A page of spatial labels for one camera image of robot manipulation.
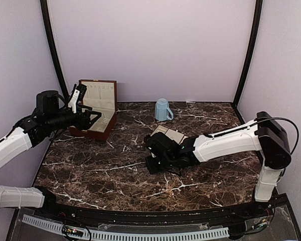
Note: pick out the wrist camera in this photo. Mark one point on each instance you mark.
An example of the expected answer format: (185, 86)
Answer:
(159, 145)
(50, 102)

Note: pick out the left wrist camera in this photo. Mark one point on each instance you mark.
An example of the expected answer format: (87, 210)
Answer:
(50, 102)

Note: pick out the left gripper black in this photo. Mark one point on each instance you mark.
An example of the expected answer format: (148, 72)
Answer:
(85, 124)

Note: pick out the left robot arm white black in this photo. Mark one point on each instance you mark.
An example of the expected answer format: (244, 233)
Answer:
(26, 134)

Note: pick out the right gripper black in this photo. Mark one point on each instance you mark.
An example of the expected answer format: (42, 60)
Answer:
(152, 169)

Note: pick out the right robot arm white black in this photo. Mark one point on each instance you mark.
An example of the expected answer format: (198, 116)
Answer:
(263, 133)

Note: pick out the brown jewelry tray cream lining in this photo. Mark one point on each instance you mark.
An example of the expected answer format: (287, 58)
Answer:
(173, 135)

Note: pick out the right black frame post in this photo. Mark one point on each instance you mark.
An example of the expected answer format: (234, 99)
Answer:
(249, 52)

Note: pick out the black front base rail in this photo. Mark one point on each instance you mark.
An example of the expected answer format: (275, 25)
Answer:
(229, 215)

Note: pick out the white slotted cable duct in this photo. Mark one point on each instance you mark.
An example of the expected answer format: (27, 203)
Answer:
(122, 233)

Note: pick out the light blue mug upside down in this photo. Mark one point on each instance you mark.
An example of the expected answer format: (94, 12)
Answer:
(163, 111)

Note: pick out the left black frame post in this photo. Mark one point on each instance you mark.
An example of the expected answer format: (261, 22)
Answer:
(52, 47)

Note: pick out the black frame post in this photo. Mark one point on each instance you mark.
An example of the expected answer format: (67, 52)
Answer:
(52, 47)
(249, 52)

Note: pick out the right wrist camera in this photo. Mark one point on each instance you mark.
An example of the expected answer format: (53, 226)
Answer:
(159, 145)

